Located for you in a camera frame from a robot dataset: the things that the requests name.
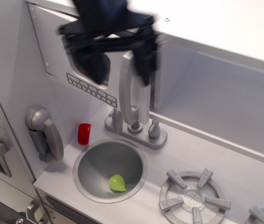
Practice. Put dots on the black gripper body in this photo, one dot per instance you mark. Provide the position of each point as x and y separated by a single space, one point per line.
108 25

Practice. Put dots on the grey round sink bowl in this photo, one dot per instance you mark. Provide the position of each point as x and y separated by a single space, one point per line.
100 161

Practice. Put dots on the white microwave door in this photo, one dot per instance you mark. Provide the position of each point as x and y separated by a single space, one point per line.
124 92

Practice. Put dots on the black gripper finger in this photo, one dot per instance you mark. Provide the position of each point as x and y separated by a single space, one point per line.
147 62
93 65

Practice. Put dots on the green toy pear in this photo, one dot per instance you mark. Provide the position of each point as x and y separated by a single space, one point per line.
117 183

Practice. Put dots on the white toy kitchen shelf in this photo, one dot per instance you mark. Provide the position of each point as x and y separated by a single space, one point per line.
211 81

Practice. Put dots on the red toy cylinder piece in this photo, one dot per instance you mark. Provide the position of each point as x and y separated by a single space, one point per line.
84 131

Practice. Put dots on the grey toy faucet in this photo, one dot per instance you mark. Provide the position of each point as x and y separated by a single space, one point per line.
151 135

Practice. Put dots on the grey toy telephone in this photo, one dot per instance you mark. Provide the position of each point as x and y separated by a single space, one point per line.
44 134

